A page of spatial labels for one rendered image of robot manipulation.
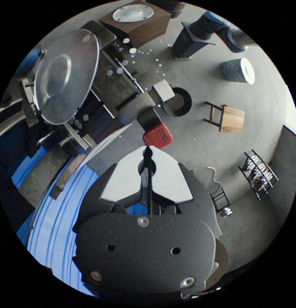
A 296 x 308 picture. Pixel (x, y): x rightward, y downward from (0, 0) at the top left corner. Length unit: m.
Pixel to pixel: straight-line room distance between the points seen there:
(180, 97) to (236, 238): 6.65
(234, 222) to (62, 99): 6.72
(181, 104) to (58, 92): 0.98
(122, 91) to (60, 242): 1.53
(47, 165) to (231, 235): 6.71
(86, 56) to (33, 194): 0.45
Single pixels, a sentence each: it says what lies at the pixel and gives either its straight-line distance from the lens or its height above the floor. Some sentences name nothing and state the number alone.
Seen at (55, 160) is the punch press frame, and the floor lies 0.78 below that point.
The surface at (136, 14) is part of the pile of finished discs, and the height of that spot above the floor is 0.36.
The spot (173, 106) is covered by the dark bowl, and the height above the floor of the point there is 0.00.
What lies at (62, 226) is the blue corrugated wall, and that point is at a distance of 1.42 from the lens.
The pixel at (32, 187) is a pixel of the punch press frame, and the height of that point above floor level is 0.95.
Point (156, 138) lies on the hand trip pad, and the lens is 0.24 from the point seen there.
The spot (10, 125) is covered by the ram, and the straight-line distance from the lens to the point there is 0.25.
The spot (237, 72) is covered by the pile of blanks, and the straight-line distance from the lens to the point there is 1.21.
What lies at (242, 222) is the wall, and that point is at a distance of 6.68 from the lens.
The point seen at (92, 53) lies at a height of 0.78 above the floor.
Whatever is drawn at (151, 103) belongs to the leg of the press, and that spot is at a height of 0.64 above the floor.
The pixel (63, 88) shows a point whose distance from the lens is 0.29.
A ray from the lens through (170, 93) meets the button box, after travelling 0.35.
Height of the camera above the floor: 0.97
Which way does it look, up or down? 55 degrees down
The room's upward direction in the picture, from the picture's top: 178 degrees counter-clockwise
